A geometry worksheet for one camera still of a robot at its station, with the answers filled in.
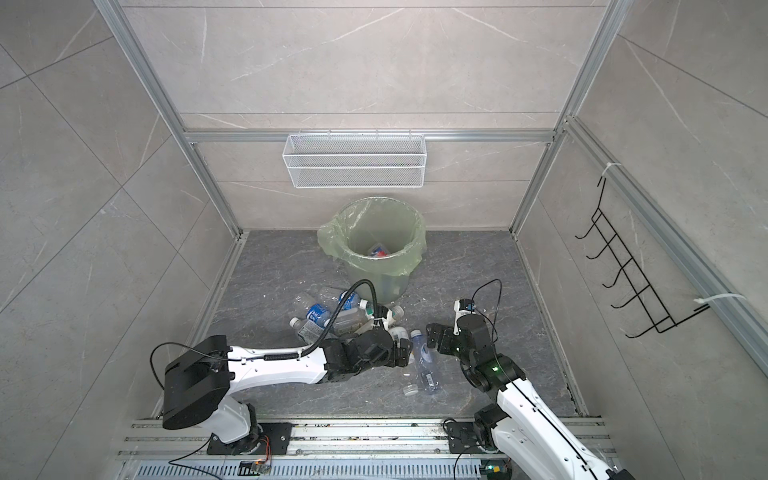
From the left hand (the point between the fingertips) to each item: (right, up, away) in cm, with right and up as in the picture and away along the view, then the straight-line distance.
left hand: (403, 340), depth 80 cm
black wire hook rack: (+52, +14, -18) cm, 56 cm away
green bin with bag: (-8, +29, +24) cm, 38 cm away
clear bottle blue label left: (-26, +5, +10) cm, 28 cm away
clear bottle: (+2, -10, 0) cm, 10 cm away
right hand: (+11, +3, +3) cm, 11 cm away
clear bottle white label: (-28, +1, +6) cm, 29 cm away
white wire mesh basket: (-16, +56, +21) cm, 62 cm away
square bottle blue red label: (-7, +25, +18) cm, 31 cm away
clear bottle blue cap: (+7, -7, +8) cm, 12 cm away
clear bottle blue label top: (-15, +9, +13) cm, 22 cm away
